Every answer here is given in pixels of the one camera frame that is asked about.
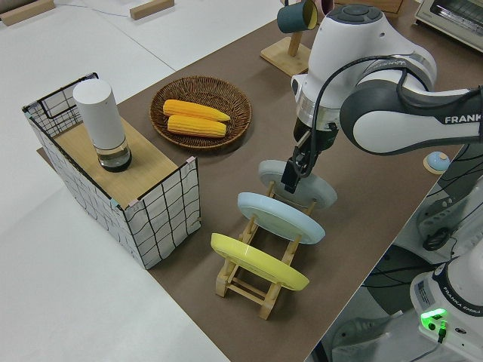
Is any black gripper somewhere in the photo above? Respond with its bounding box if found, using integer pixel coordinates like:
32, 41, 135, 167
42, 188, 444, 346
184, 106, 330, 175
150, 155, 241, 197
280, 117, 340, 195

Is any gray plate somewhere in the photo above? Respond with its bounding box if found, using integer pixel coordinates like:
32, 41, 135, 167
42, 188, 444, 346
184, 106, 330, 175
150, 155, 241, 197
257, 159, 337, 211

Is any light blue plate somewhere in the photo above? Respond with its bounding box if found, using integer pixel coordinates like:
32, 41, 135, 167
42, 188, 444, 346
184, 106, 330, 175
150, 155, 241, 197
236, 192, 326, 246

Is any yellow plate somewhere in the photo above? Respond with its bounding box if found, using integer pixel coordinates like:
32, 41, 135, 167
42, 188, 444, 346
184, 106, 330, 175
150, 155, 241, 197
210, 232, 310, 291

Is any wooden mug rack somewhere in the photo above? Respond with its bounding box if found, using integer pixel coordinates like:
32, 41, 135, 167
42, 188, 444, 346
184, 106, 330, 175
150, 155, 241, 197
260, 30, 314, 79

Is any wooden plate rack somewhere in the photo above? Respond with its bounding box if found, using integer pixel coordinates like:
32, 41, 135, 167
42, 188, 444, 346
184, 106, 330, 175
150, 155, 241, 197
214, 176, 318, 321

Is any brown table mat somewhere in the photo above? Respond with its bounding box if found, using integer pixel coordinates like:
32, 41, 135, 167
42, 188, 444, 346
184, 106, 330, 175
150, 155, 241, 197
36, 11, 483, 362

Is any brown wicker basket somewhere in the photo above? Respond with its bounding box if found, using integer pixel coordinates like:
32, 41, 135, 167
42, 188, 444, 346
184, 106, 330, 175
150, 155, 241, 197
149, 76, 253, 151

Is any yellow corn cob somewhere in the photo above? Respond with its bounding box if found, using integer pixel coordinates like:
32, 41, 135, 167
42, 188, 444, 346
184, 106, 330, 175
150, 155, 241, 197
166, 115, 227, 139
162, 99, 232, 124

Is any blue desk bell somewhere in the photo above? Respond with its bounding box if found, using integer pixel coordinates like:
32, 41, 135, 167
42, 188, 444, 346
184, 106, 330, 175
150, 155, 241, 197
424, 151, 450, 175

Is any black power adapter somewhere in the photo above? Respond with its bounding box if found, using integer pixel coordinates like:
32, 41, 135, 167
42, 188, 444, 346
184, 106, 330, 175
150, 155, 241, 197
422, 228, 451, 252

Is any dark blue mug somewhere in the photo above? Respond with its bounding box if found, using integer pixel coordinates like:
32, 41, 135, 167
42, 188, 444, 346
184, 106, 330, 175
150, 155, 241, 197
277, 0, 320, 33

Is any white cylinder bottle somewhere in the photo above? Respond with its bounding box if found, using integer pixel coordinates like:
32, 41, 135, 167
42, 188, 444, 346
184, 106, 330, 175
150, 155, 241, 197
72, 78, 133, 173

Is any light wooden block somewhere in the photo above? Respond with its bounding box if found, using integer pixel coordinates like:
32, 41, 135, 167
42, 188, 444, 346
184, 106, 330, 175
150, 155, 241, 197
129, 0, 175, 20
0, 0, 57, 26

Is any white toaster oven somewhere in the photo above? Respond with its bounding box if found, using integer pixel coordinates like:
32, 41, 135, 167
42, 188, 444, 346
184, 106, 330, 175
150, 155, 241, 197
413, 0, 483, 50

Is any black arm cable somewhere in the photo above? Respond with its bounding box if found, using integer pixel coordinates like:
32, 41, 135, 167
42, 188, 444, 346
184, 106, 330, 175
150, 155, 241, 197
297, 55, 483, 178

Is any wire grid box with shelf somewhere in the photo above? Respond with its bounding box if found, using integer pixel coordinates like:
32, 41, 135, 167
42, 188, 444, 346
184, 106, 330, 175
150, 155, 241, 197
21, 73, 201, 271

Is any black base cable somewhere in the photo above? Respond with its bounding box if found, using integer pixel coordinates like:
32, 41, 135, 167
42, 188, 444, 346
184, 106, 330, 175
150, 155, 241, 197
433, 320, 450, 345

